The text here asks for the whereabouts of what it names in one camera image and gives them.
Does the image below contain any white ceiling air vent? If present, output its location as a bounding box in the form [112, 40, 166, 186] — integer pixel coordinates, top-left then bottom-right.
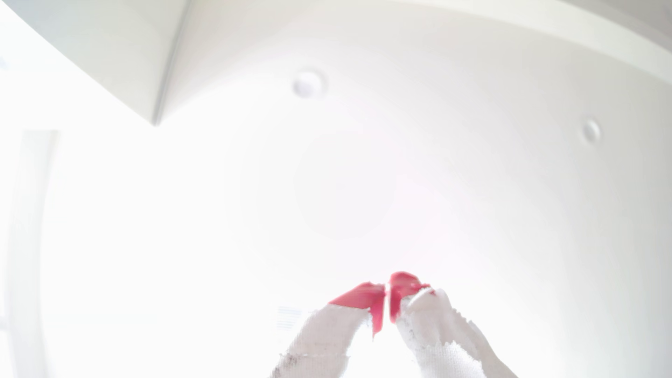
[276, 306, 303, 330]

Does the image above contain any round recessed ceiling light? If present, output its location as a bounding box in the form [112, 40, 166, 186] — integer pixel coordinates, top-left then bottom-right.
[580, 118, 603, 147]
[291, 68, 326, 100]

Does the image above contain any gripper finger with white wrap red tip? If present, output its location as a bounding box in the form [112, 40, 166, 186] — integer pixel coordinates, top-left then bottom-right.
[389, 271, 519, 378]
[270, 282, 386, 378]

